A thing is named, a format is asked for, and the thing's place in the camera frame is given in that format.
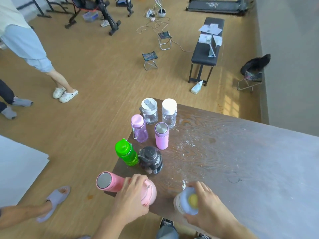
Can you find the white sneaker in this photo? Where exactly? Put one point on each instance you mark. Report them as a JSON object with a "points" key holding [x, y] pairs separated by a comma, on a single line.
{"points": [[105, 23]]}

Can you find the grey laptop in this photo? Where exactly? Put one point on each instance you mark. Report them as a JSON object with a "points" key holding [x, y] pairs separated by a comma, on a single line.
{"points": [[212, 47]]}

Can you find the black red exercise machine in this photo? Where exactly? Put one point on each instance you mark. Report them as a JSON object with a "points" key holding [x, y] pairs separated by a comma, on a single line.
{"points": [[99, 7]]}

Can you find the person's black sneaker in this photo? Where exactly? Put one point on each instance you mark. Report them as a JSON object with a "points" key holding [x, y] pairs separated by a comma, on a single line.
{"points": [[203, 235], [166, 222]]}

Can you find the white flat board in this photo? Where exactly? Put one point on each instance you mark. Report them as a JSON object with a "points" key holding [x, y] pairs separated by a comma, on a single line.
{"points": [[17, 169]]}

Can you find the black metal exercise frame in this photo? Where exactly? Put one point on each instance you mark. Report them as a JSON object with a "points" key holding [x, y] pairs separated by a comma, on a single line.
{"points": [[47, 4]]}

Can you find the purple translucent water bottle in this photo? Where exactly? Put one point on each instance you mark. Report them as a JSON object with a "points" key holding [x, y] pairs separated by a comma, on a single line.
{"points": [[139, 129]]}

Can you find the patterned folding stool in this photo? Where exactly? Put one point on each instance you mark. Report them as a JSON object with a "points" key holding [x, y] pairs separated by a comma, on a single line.
{"points": [[150, 57], [164, 36]]}

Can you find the person's left hand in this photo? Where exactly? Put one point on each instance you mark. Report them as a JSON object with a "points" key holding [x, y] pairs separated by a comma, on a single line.
{"points": [[127, 204]]}

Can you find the folding stool with black bag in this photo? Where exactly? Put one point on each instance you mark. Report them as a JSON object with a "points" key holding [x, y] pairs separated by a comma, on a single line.
{"points": [[254, 67]]}

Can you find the clear bottle light blue lid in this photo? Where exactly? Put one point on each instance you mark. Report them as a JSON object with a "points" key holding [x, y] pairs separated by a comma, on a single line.
{"points": [[185, 201]]}

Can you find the person's blue jeans leg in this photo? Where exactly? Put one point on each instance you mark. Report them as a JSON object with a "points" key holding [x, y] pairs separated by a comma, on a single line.
{"points": [[167, 232]]}

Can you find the black water bottle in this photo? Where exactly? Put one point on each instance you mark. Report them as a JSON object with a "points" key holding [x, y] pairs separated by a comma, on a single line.
{"points": [[150, 159]]}

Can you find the clear plastic box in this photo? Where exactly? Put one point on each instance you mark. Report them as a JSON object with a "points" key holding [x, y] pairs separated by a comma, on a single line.
{"points": [[90, 16]]}

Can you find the person's right hand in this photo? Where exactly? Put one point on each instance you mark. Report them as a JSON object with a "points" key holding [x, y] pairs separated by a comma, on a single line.
{"points": [[214, 214]]}

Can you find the person's right forearm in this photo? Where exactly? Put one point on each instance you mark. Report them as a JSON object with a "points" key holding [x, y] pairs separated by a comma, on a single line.
{"points": [[236, 232]]}

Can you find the person's left forearm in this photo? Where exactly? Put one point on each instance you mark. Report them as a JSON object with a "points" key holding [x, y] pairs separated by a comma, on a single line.
{"points": [[109, 228]]}

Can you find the large pink steel-lid thermos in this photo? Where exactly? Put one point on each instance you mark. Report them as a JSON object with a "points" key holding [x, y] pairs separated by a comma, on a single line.
{"points": [[109, 182]]}

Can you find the white round device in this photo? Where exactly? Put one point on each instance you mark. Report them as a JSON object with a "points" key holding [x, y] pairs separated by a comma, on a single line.
{"points": [[162, 13]]}

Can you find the person's right thumb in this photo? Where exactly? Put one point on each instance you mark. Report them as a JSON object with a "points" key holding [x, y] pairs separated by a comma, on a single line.
{"points": [[191, 217]]}

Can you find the white papers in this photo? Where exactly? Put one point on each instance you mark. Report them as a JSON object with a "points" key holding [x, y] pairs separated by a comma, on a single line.
{"points": [[210, 29]]}

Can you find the black padded bench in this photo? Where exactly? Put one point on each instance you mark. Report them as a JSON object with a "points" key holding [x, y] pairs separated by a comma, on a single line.
{"points": [[203, 54]]}

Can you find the clear bottle white round lid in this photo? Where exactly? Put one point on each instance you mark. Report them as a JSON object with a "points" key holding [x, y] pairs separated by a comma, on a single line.
{"points": [[169, 111]]}

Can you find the black treadmill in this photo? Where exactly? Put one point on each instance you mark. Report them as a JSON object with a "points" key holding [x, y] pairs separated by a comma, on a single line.
{"points": [[214, 6]]}

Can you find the white tissue box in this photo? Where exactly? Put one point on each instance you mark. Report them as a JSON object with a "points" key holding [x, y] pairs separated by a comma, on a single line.
{"points": [[196, 88]]}

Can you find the green water bottle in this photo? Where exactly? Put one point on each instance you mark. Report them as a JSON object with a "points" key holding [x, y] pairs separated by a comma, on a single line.
{"points": [[126, 151]]}

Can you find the clear bottle white flip lid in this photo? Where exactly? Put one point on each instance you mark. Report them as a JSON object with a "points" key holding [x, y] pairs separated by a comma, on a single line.
{"points": [[149, 109]]}

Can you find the black exercise stand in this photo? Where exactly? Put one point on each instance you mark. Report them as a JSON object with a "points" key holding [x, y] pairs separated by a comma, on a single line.
{"points": [[124, 3]]}

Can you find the small pink steel-lid thermos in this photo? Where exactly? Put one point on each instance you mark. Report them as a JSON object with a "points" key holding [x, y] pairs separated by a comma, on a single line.
{"points": [[161, 136]]}

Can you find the person's left thumb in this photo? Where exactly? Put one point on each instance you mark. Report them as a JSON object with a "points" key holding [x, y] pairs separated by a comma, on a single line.
{"points": [[144, 211]]}

